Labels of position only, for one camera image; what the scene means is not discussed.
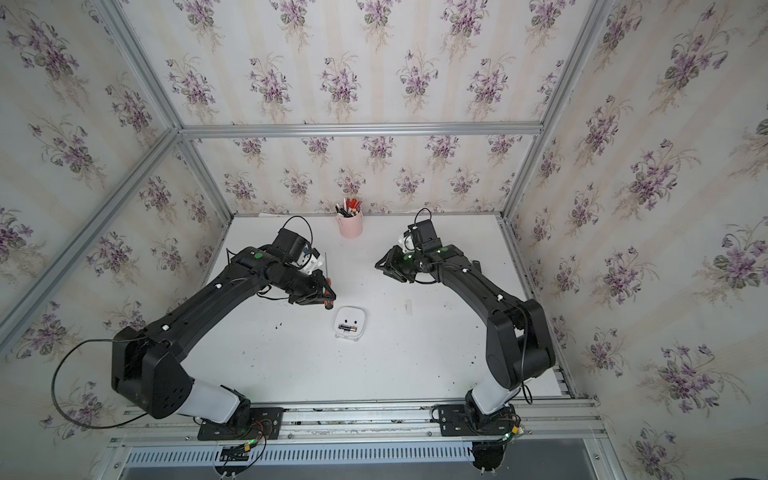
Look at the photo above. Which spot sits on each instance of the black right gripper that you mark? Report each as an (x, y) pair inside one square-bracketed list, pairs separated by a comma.
[(389, 266)]

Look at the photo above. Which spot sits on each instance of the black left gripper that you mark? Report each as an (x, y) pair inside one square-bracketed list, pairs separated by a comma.
[(316, 293)]

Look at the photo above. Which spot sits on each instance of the orange handled screwdriver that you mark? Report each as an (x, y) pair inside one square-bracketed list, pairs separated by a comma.
[(328, 299)]

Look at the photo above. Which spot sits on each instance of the white square alarm clock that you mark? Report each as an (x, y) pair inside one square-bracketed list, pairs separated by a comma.
[(353, 316)]

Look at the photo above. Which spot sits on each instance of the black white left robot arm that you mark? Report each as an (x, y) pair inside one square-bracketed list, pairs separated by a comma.
[(146, 364)]

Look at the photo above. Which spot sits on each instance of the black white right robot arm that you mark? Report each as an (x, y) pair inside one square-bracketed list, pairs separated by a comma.
[(518, 342)]

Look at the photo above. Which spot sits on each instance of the pink pen cup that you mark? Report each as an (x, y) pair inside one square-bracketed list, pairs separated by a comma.
[(350, 227)]

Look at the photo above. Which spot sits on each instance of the red and black pens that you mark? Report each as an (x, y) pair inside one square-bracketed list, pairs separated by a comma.
[(349, 208)]

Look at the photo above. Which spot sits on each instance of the white ventilation grille strip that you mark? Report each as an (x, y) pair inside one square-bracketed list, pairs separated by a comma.
[(303, 454)]

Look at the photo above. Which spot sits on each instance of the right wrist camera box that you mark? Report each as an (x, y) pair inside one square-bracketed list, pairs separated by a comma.
[(421, 236)]

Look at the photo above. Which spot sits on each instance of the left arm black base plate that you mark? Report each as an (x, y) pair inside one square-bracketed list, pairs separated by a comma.
[(244, 425)]

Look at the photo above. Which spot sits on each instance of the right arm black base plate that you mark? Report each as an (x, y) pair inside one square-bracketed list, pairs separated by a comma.
[(466, 420)]

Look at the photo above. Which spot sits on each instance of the aluminium front rail frame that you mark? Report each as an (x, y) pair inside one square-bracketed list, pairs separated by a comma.
[(380, 422)]

